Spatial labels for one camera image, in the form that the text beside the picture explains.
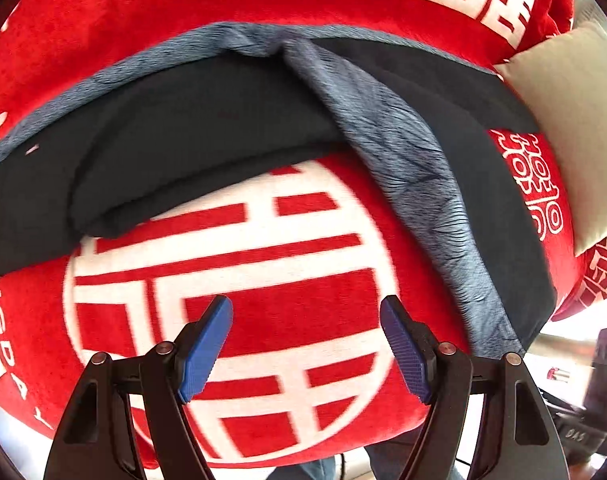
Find person's legs in grey trousers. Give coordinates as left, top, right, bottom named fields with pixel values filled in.
left=266, top=446, right=465, bottom=480

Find beige pillow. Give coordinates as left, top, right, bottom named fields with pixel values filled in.
left=495, top=22, right=607, bottom=256

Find black pants with grey trim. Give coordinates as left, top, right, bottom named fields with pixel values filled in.
left=0, top=23, right=556, bottom=358

